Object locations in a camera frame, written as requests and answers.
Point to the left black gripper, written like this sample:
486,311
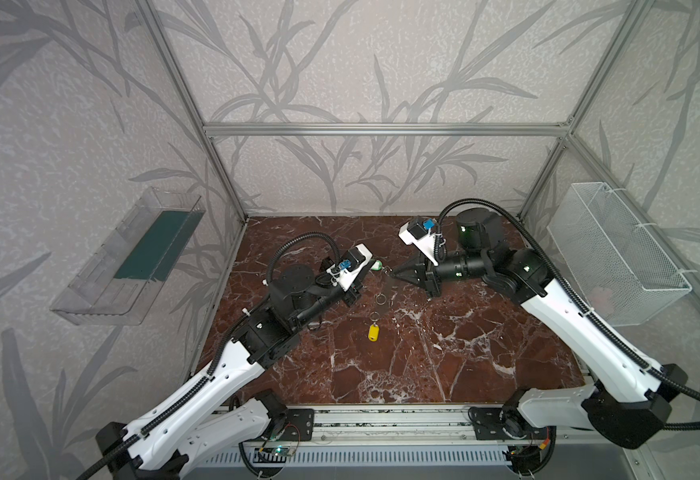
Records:
350,291

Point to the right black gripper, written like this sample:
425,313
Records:
431,275

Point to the grey metal carabiner plate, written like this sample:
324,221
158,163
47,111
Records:
387,293

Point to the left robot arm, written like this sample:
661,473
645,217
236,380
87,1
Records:
258,340

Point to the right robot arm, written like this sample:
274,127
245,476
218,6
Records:
625,404

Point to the small circuit board left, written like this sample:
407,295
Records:
276,453

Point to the small circuit board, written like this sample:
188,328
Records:
276,453
530,460

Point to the small circuit board right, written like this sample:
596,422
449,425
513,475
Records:
530,460

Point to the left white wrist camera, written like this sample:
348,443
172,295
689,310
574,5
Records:
351,265

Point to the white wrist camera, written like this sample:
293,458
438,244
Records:
422,233
351,265

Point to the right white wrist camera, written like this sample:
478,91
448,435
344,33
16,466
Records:
422,233

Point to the aluminium mounting rail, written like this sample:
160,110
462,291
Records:
335,425

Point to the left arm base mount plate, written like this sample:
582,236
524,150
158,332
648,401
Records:
296,426

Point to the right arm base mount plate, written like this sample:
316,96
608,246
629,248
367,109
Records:
488,423

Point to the white wire mesh basket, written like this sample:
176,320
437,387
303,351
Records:
617,263

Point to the aluminium frame horizontal bar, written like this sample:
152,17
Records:
219,130

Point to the clear plastic wall tray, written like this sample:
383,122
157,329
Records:
119,284

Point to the aluminium frame corner post left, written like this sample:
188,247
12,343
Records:
153,25

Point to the aluminium frame corner post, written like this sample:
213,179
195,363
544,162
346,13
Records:
153,25
633,18

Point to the aluminium frame corner post right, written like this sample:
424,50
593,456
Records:
633,18

